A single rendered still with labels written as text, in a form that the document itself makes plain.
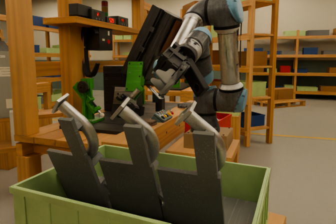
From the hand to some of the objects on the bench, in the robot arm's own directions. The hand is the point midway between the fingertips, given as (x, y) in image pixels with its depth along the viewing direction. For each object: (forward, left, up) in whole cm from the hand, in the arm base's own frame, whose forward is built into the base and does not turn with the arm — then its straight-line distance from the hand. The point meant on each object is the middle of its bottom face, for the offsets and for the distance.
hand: (163, 94), depth 76 cm
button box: (+34, -104, -29) cm, 113 cm away
